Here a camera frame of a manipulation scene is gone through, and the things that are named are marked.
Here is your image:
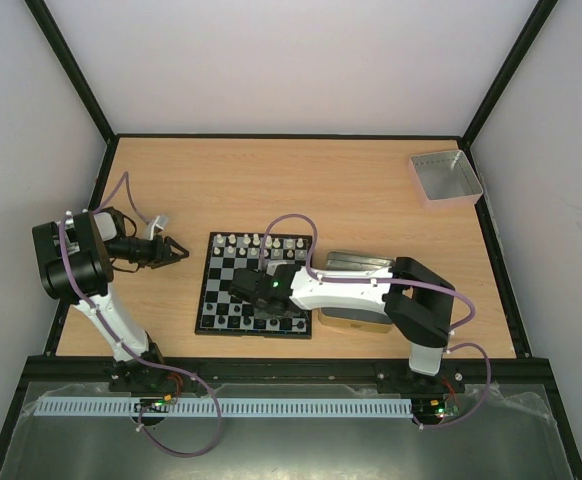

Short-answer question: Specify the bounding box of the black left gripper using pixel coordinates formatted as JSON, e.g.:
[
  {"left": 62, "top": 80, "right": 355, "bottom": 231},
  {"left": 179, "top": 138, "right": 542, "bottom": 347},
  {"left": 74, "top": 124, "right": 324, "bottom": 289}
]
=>
[{"left": 106, "top": 235, "right": 188, "bottom": 270}]

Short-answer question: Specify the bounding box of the black and grey chessboard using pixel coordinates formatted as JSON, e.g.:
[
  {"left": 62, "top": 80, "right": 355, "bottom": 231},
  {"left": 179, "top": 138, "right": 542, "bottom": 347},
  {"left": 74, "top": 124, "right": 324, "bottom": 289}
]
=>
[{"left": 195, "top": 232, "right": 313, "bottom": 339}]

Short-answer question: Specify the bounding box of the gold metal tin with pieces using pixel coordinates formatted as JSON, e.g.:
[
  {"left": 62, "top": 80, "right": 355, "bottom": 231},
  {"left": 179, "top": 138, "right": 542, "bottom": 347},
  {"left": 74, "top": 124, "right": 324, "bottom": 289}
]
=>
[{"left": 317, "top": 251, "right": 395, "bottom": 334}]

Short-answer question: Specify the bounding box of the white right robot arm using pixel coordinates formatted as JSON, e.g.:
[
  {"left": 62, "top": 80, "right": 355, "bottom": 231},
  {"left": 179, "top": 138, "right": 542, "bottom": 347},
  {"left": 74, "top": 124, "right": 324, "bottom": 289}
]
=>
[{"left": 228, "top": 257, "right": 457, "bottom": 392}]

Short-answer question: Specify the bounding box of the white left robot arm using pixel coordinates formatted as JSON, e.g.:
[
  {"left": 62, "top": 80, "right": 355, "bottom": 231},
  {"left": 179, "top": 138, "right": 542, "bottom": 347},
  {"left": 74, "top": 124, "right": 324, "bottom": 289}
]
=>
[{"left": 32, "top": 207, "right": 189, "bottom": 376}]

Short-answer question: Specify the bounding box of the pink metal tin lid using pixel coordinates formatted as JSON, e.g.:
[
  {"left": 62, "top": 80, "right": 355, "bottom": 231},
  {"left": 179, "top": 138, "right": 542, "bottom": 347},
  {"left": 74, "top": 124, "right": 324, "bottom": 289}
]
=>
[{"left": 407, "top": 150, "right": 484, "bottom": 210}]

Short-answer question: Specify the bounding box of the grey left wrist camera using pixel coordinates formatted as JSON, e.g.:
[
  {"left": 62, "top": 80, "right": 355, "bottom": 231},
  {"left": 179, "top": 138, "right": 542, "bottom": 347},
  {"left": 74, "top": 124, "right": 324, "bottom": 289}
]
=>
[{"left": 142, "top": 215, "right": 169, "bottom": 241}]

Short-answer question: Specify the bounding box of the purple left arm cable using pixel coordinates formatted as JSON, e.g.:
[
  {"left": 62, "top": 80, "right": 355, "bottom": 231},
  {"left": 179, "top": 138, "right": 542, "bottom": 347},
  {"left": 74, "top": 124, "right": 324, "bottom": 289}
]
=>
[{"left": 59, "top": 170, "right": 224, "bottom": 458}]

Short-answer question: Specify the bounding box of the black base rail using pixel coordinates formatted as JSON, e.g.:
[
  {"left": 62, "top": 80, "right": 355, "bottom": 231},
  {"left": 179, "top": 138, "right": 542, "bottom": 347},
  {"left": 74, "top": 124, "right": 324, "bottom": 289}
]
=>
[{"left": 20, "top": 353, "right": 552, "bottom": 396}]

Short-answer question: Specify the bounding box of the white slotted cable duct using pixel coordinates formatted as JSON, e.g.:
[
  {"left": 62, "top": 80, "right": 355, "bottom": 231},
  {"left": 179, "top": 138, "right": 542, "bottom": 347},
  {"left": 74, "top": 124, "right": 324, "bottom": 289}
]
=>
[{"left": 33, "top": 397, "right": 412, "bottom": 419}]

